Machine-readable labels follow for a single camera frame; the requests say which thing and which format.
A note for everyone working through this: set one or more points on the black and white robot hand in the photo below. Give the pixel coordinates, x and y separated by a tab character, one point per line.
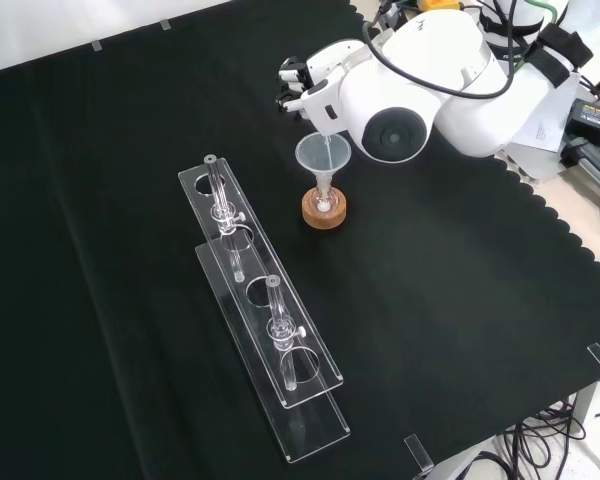
325	100

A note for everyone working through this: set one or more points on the clear plastic funnel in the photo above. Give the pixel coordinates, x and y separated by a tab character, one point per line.
320	160

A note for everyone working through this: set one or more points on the small glass round-bottom flask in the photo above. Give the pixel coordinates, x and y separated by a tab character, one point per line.
325	202

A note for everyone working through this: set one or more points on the clear acrylic funnel stand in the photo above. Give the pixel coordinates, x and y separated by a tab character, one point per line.
270	320

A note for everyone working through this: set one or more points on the yellow stop button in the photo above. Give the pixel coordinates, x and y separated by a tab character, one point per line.
440	4

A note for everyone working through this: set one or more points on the pale board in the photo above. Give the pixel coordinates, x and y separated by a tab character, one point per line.
550	125

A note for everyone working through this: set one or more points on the black bench cloth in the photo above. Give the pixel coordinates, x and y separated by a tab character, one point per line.
105	250

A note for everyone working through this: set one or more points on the black power adapter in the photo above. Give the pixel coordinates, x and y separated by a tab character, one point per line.
595	117

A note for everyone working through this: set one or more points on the grey metal mount plate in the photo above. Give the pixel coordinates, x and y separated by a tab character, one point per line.
540	165

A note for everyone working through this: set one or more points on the grey bench frame leg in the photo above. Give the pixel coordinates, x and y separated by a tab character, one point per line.
587	400

